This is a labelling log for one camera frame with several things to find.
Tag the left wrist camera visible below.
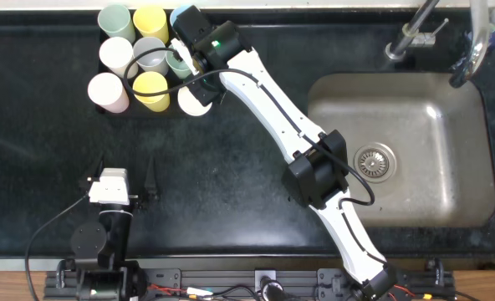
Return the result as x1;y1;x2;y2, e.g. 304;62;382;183
87;167;139;206

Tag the steel sink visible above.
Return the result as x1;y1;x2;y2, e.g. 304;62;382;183
308;73;495;229

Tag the cream cup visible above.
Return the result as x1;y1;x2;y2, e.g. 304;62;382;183
98;36;140;80

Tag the pale green cup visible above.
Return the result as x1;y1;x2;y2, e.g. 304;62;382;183
97;3;136;44
165;44;194;80

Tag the yellow cup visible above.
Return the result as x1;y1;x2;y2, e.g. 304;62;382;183
131;70;171;113
132;4;170;45

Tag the steel tap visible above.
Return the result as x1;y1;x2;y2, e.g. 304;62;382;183
383;0;495;89

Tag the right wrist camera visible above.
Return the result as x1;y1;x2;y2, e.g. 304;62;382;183
170;37;199;77

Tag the blue cup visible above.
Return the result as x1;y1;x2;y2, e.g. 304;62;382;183
169;4;190;27

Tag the pink cup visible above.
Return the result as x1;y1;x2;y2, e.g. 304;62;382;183
87;72;130;115

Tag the white cup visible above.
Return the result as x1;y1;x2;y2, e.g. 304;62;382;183
176;85;213;117

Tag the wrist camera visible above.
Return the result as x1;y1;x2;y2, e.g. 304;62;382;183
87;167;139;206
170;37;199;77

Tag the black tray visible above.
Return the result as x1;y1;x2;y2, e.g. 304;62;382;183
94;24;209;119

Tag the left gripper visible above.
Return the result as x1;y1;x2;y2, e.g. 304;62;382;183
79;152;161;210

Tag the grey cup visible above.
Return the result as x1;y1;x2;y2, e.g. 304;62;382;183
132;36;170;77

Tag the mounting rail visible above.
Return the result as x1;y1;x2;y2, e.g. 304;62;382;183
44;267;457;301

